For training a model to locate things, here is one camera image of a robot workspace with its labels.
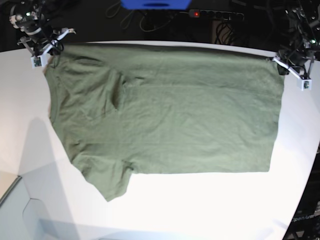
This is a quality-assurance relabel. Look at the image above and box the olive green t-shirt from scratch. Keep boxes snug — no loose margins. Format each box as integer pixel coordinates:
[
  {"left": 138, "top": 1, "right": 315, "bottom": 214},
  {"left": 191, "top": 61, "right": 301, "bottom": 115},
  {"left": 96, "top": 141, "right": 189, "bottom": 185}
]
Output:
[{"left": 45, "top": 44, "right": 284, "bottom": 201}]

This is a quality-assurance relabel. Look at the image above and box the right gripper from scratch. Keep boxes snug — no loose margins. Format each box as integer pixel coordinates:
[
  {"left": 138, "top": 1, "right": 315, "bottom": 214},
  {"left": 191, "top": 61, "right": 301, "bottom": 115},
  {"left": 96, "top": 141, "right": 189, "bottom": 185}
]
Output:
[{"left": 17, "top": 27, "right": 76, "bottom": 56}]

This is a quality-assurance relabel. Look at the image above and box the black power strip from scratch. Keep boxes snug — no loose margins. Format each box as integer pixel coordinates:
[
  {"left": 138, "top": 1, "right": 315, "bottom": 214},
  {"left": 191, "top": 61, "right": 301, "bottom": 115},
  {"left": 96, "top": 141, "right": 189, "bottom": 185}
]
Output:
[{"left": 188, "top": 9, "right": 245, "bottom": 22}]

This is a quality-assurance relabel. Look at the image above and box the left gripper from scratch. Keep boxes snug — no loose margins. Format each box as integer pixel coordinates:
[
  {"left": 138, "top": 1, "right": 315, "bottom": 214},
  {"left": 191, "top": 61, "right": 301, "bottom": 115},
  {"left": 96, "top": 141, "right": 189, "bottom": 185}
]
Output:
[{"left": 271, "top": 49, "right": 317, "bottom": 79}]

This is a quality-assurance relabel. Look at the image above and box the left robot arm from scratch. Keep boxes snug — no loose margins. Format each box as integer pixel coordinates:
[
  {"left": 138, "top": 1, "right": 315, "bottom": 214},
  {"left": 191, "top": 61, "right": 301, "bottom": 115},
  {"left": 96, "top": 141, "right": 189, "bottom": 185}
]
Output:
[{"left": 272, "top": 0, "right": 320, "bottom": 83}]

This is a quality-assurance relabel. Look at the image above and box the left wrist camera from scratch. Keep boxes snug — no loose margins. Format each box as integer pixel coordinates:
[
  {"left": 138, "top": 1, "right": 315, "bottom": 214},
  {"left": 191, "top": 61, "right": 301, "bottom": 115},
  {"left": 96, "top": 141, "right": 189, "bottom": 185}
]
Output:
[{"left": 297, "top": 78, "right": 312, "bottom": 91}]

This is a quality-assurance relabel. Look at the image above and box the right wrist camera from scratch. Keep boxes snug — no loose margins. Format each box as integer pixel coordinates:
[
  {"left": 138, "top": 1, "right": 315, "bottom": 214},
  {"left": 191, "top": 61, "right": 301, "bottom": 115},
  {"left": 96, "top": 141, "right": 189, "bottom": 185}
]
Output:
[{"left": 30, "top": 55, "right": 48, "bottom": 69}]

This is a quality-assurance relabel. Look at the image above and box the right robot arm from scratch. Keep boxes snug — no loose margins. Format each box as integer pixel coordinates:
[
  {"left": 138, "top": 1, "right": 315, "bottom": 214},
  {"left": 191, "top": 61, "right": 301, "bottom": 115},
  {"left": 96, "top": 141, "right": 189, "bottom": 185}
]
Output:
[{"left": 9, "top": 0, "right": 76, "bottom": 67}]

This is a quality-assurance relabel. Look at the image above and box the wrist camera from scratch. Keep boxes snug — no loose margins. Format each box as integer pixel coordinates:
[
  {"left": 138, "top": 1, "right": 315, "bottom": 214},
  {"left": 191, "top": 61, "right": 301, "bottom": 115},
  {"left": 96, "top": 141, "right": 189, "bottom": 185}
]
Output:
[
  {"left": 297, "top": 78, "right": 312, "bottom": 91},
  {"left": 30, "top": 55, "right": 48, "bottom": 69}
]

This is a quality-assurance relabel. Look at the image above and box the blue box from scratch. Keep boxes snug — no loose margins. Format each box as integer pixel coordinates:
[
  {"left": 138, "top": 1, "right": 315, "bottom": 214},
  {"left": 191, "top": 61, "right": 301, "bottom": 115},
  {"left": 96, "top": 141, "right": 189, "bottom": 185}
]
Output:
[{"left": 120, "top": 0, "right": 191, "bottom": 10}]

